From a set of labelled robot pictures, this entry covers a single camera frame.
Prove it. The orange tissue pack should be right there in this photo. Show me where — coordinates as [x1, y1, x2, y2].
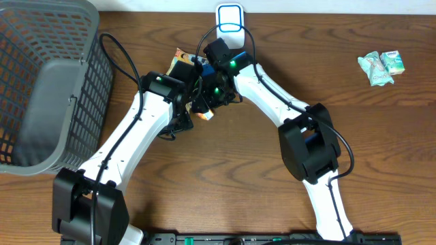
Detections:
[196, 110, 214, 120]

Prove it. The yellow wet wipes pack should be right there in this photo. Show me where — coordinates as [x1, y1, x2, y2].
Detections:
[166, 48, 210, 113]

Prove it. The teal snack wrapper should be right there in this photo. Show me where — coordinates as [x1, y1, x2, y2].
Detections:
[357, 51, 394, 86]

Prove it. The small teal tissue pack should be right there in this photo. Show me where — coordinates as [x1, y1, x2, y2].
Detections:
[379, 50, 405, 76]

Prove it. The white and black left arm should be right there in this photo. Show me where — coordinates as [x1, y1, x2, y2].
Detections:
[52, 71, 198, 244]

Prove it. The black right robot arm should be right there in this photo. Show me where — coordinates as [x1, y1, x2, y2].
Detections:
[206, 52, 353, 241]

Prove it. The white barcode scanner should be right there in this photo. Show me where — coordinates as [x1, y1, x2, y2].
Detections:
[215, 3, 245, 49]

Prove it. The dark grey plastic basket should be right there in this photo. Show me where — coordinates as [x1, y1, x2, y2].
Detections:
[1, 0, 113, 176]

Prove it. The black left camera cable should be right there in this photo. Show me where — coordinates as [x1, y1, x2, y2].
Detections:
[89, 32, 144, 245]

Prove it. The black camera cable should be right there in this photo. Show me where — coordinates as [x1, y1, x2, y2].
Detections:
[194, 22, 356, 239]
[89, 32, 144, 245]

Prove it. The black right camera cable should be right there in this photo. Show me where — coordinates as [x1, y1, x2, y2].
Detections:
[194, 22, 356, 239]

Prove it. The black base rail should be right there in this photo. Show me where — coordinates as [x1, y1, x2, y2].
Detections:
[141, 233, 403, 245]

